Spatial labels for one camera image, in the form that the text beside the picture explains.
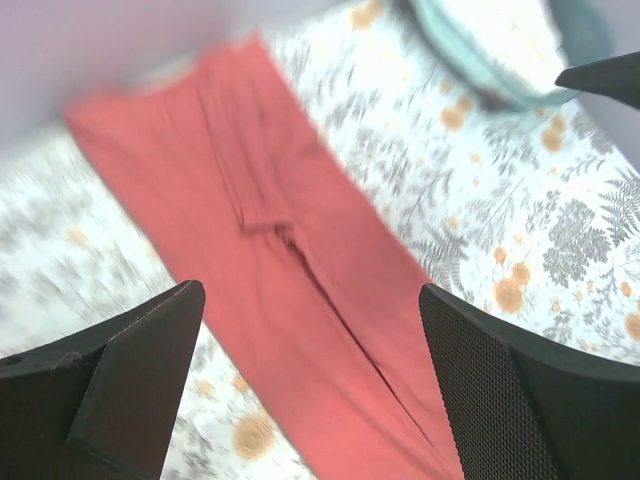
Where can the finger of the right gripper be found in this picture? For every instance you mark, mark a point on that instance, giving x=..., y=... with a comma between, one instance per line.
x=617, y=78

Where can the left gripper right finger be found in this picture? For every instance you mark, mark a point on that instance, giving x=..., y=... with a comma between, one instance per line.
x=524, y=407

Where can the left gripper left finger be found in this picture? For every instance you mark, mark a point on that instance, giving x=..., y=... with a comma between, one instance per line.
x=101, y=403

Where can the pink t shirt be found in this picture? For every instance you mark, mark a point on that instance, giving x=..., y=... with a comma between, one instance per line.
x=308, y=291

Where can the teal laundry basket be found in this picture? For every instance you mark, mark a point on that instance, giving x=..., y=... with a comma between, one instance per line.
x=586, y=38

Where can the floral table mat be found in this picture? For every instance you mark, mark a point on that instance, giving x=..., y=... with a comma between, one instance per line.
x=532, y=218

